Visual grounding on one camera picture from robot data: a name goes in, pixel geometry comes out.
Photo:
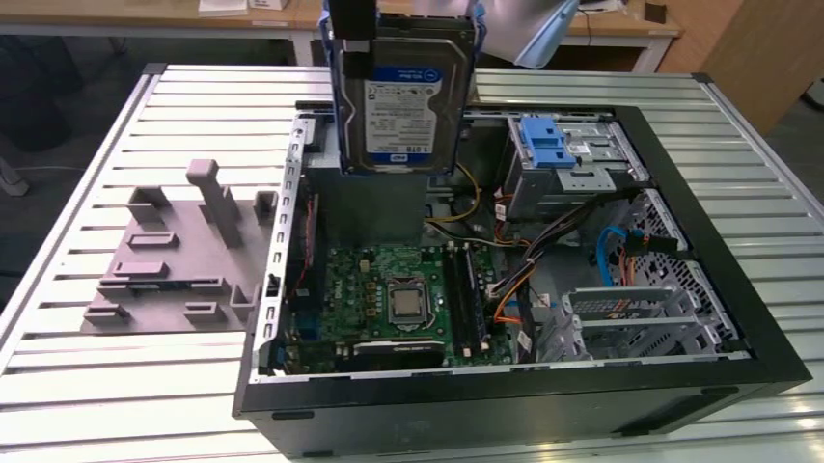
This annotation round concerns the black RAM slot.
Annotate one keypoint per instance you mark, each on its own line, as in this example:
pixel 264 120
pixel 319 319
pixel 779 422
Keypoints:
pixel 458 299
pixel 479 299

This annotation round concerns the wooden desk with white frame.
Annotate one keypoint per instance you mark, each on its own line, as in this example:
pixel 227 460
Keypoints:
pixel 160 21

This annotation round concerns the small dark box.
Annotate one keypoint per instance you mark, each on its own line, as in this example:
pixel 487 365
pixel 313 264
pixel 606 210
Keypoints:
pixel 654 12

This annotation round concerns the blue plastic drive latch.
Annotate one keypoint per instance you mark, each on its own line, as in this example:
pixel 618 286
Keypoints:
pixel 548 144

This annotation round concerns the hard disk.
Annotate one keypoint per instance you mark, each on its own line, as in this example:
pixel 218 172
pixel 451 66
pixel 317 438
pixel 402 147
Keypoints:
pixel 399 120

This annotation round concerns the grey power supply unit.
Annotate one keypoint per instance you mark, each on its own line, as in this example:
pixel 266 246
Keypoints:
pixel 367 207

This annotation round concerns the black PC case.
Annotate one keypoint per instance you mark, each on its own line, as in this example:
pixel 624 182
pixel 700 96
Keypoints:
pixel 450 410

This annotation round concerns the green motherboard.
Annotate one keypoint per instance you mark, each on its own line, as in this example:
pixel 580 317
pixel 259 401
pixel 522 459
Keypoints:
pixel 361 299

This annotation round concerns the silver CPU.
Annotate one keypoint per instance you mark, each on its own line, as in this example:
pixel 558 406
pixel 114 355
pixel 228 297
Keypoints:
pixel 409 304

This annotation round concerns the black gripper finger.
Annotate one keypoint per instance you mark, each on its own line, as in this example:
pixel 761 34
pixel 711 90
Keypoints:
pixel 353 24

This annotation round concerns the brown wooden cabinet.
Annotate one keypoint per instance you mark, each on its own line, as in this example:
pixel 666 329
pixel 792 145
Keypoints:
pixel 760 48

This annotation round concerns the black graphics card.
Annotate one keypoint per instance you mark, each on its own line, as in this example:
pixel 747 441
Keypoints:
pixel 399 354

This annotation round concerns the metal optical drive cage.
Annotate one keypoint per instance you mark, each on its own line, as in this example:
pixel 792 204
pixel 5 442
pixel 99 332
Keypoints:
pixel 534 193

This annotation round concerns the grey parts rack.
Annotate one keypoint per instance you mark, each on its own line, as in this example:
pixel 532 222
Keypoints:
pixel 174 260

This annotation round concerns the white paper box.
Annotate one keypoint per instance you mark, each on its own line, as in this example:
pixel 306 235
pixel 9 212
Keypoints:
pixel 222 7
pixel 267 4

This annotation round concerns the CPU socket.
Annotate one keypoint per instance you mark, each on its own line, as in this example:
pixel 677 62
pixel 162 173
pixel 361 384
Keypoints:
pixel 409 304

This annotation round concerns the metal disk bay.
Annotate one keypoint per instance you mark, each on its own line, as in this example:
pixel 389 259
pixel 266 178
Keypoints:
pixel 644 337

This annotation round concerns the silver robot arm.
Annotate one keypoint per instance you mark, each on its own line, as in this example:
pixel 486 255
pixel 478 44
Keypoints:
pixel 496 29

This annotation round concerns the grey metal foot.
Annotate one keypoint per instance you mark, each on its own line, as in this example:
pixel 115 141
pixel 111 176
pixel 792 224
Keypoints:
pixel 12 181

